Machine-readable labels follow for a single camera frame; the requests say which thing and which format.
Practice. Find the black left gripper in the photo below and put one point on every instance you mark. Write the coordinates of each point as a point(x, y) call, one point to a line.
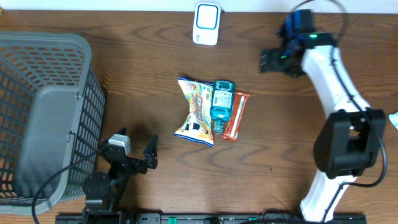
point(150, 157)

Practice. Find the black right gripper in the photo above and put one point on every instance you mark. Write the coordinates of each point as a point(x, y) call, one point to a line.
point(277, 63)

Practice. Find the cream yellow snack bag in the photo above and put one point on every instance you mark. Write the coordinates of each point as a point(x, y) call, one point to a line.
point(197, 126)

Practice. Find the teal blister pack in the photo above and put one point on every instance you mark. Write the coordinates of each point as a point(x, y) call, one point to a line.
point(222, 103)

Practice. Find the red snack packet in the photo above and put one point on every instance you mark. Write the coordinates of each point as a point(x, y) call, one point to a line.
point(232, 127)

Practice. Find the green orange snack packet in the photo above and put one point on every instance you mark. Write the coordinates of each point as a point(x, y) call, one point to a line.
point(394, 119)

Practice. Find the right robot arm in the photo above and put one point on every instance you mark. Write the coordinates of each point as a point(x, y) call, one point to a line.
point(349, 150)

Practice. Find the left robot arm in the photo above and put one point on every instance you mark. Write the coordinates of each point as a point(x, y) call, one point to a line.
point(104, 190)

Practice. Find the white barcode scanner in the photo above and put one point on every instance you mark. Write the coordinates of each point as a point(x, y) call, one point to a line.
point(206, 23)

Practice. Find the grey plastic shopping basket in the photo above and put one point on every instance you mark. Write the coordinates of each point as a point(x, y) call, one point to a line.
point(52, 109)

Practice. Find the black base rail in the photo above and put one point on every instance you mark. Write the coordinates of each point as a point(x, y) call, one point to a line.
point(155, 218)

